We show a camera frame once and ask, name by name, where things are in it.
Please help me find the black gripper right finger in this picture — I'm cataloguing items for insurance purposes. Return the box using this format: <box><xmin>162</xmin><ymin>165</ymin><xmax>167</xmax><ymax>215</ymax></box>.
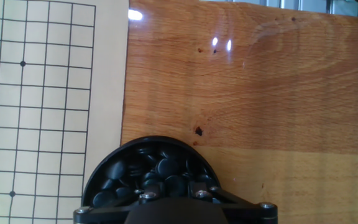
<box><xmin>186</xmin><ymin>181</ymin><xmax>249</xmax><ymax>205</ymax></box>

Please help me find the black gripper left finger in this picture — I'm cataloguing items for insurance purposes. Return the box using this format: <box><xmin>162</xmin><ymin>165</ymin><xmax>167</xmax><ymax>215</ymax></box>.
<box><xmin>104</xmin><ymin>182</ymin><xmax>171</xmax><ymax>208</ymax></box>

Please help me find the tan go board mat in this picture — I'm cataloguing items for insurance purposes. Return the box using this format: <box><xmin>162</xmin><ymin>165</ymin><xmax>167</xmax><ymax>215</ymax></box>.
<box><xmin>0</xmin><ymin>0</ymin><xmax>131</xmax><ymax>224</ymax></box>

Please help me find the black round stone bowl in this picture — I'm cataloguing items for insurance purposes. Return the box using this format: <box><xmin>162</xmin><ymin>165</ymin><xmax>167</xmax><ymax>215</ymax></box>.
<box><xmin>81</xmin><ymin>135</ymin><xmax>222</xmax><ymax>209</ymax></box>

